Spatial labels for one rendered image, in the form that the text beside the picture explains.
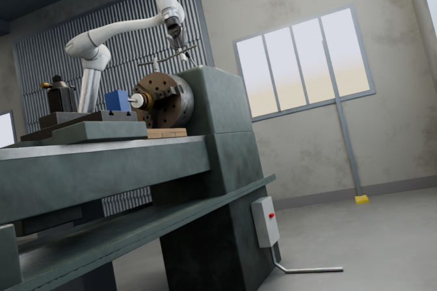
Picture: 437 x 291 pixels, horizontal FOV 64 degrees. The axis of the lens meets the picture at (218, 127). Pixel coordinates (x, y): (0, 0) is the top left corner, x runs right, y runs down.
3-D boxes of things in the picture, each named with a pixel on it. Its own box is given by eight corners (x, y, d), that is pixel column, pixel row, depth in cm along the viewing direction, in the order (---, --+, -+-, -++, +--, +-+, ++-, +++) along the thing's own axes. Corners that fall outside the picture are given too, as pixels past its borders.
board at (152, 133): (129, 150, 182) (127, 143, 183) (187, 136, 167) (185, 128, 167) (84, 155, 155) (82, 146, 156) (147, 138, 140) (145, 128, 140)
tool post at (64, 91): (66, 117, 143) (62, 93, 144) (79, 113, 140) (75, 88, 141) (51, 117, 137) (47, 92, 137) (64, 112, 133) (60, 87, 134)
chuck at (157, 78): (146, 136, 195) (138, 80, 197) (194, 127, 182) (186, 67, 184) (136, 136, 187) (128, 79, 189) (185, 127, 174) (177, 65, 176)
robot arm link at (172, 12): (170, 5, 188) (173, 15, 187) (179, 10, 196) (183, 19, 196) (157, 13, 192) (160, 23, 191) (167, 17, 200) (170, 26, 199)
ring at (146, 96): (140, 95, 179) (129, 93, 171) (155, 90, 175) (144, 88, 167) (144, 113, 178) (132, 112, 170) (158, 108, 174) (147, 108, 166)
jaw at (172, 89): (162, 95, 183) (179, 85, 179) (165, 104, 182) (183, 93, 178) (149, 94, 173) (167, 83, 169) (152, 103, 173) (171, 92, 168)
